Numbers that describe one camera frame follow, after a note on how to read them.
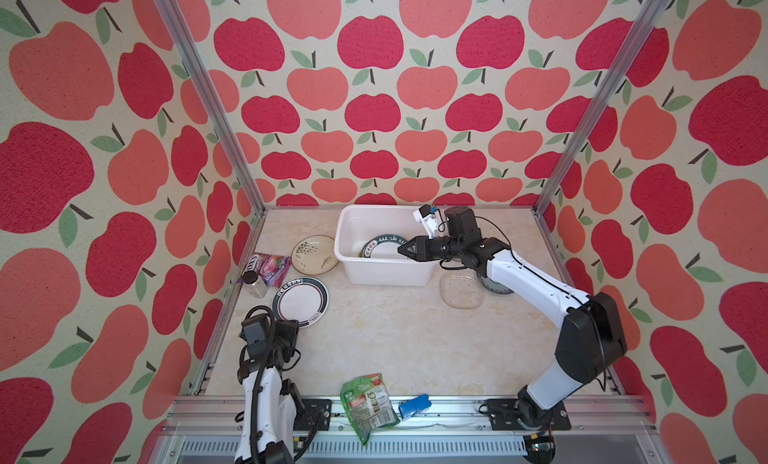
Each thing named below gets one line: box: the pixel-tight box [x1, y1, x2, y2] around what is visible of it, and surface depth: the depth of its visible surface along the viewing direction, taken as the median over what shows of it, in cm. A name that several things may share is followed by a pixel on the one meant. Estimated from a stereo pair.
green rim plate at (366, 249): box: [358, 234, 409, 258], surface depth 107 cm
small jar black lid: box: [242, 270, 268, 299], surface depth 92 cm
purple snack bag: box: [244, 252, 291, 288], surface depth 103 cm
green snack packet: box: [340, 373, 401, 446], surface depth 76 cm
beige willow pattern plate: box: [290, 235, 339, 276], surface depth 107 cm
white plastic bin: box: [334, 205, 439, 287], surface depth 100 cm
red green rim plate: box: [272, 277, 329, 329], surface depth 96 cm
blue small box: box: [398, 393, 432, 420], surface depth 76 cm
